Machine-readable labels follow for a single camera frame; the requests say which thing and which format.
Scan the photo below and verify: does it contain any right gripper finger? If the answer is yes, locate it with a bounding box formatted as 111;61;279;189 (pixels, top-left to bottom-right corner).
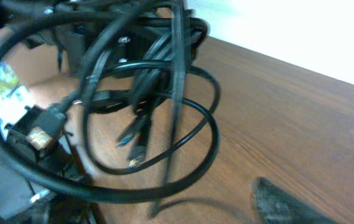
251;177;337;224

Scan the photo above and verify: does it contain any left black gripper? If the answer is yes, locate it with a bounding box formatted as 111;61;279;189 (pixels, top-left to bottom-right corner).
22;22;152;78

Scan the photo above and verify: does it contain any thick black USB cable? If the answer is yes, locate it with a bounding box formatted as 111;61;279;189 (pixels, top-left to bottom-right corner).
0;0;221;205

